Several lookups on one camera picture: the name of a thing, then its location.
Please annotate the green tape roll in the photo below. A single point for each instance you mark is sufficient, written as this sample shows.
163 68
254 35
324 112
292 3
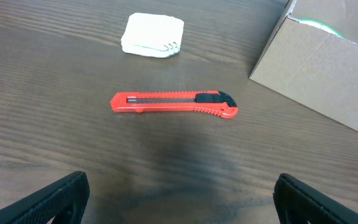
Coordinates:
321 26

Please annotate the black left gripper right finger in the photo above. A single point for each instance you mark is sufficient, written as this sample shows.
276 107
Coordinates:
297 202

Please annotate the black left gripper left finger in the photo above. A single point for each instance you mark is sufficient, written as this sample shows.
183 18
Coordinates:
63 201

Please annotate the open cardboard box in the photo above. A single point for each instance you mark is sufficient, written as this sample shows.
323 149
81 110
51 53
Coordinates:
313 67

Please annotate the yellow sticky note pad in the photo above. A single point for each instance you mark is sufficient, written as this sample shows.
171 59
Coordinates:
152 35

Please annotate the red utility knife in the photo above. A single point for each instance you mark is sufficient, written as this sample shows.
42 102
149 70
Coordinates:
211 102

